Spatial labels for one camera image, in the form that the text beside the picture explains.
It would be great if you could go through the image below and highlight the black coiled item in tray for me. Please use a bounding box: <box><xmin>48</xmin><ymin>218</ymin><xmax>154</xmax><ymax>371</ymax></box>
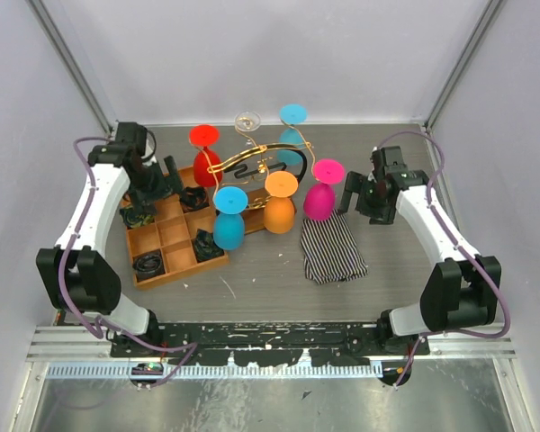
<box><xmin>132</xmin><ymin>251</ymin><xmax>164</xmax><ymax>277</ymax></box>

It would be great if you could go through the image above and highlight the light blue wine glass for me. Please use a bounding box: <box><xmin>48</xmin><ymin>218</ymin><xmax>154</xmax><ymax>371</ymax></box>
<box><xmin>277</xmin><ymin>103</ymin><xmax>307</xmax><ymax>167</ymax></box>

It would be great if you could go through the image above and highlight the blue wine glass front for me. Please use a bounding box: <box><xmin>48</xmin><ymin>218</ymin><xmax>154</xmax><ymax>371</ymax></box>
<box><xmin>213</xmin><ymin>186</ymin><xmax>248</xmax><ymax>251</ymax></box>

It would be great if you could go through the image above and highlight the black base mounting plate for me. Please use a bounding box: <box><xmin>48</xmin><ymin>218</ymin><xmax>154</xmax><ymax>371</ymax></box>
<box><xmin>107</xmin><ymin>321</ymin><xmax>433</xmax><ymax>368</ymax></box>

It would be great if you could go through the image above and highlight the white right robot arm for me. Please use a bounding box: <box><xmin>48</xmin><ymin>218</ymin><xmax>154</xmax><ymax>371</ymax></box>
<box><xmin>338</xmin><ymin>146</ymin><xmax>501</xmax><ymax>355</ymax></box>

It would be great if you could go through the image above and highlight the clear wine glass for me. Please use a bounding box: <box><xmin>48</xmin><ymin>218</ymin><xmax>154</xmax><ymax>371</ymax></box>
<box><xmin>234</xmin><ymin>111</ymin><xmax>261</xmax><ymax>147</ymax></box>

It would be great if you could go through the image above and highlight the striped cloth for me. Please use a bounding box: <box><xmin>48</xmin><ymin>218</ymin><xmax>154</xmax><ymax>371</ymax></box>
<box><xmin>300</xmin><ymin>211</ymin><xmax>368</xmax><ymax>284</ymax></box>

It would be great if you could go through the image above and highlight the aluminium frame rail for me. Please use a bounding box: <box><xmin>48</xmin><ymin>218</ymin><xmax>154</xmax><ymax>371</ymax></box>
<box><xmin>27</xmin><ymin>321</ymin><xmax>516</xmax><ymax>386</ymax></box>

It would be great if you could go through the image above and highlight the orange wine glass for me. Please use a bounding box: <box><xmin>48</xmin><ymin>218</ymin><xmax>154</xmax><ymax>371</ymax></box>
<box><xmin>263</xmin><ymin>171</ymin><xmax>298</xmax><ymax>234</ymax></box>

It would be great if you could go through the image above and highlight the wooden compartment tray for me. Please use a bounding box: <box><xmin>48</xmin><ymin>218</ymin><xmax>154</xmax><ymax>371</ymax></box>
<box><xmin>125</xmin><ymin>193</ymin><xmax>230</xmax><ymax>290</ymax></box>

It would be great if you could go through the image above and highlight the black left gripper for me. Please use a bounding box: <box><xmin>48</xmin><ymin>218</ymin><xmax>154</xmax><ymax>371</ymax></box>
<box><xmin>128</xmin><ymin>155</ymin><xmax>187</xmax><ymax>215</ymax></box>

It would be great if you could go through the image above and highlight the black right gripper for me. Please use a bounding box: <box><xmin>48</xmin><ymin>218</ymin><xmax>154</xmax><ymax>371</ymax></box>
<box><xmin>337</xmin><ymin>171</ymin><xmax>395</xmax><ymax>226</ymax></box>

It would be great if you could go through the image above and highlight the patterned rolled cloth left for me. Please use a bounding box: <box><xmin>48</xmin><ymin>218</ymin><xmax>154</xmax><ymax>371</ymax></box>
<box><xmin>119</xmin><ymin>205</ymin><xmax>155</xmax><ymax>230</ymax></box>

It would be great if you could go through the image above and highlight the dark rolled cloth front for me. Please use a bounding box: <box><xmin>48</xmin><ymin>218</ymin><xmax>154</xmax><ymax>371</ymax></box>
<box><xmin>193</xmin><ymin>229</ymin><xmax>224</xmax><ymax>263</ymax></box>

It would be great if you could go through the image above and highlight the gold wire wine glass rack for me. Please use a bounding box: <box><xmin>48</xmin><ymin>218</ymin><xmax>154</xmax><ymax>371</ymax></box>
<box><xmin>212</xmin><ymin>122</ymin><xmax>316</xmax><ymax>189</ymax></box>

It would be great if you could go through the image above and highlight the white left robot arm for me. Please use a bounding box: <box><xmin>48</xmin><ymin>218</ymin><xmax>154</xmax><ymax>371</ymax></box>
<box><xmin>36</xmin><ymin>121</ymin><xmax>184</xmax><ymax>356</ymax></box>

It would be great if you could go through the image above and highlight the red wine glass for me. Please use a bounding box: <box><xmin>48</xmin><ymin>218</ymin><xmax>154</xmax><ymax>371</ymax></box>
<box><xmin>189</xmin><ymin>124</ymin><xmax>222</xmax><ymax>188</ymax></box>

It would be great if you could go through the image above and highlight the magenta wine glass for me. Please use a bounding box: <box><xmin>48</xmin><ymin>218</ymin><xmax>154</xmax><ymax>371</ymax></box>
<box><xmin>303</xmin><ymin>158</ymin><xmax>346</xmax><ymax>221</ymax></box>

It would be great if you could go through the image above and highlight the dark rolled cloth in tray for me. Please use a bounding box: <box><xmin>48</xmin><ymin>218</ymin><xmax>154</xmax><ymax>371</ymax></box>
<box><xmin>180</xmin><ymin>186</ymin><xmax>209</xmax><ymax>213</ymax></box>

